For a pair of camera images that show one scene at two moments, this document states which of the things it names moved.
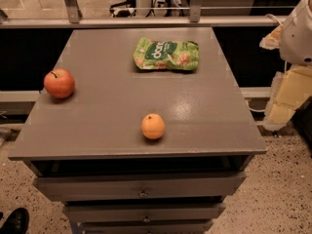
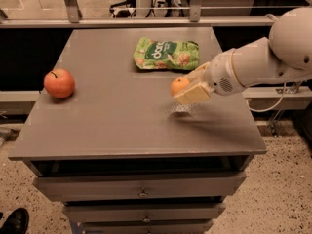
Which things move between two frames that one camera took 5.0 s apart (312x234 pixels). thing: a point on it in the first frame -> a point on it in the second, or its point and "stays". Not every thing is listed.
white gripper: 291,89 -> 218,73
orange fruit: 152,126 -> 178,84
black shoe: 17,222 stays
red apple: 59,83 stays
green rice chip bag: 155,54 stays
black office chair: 127,9 stays
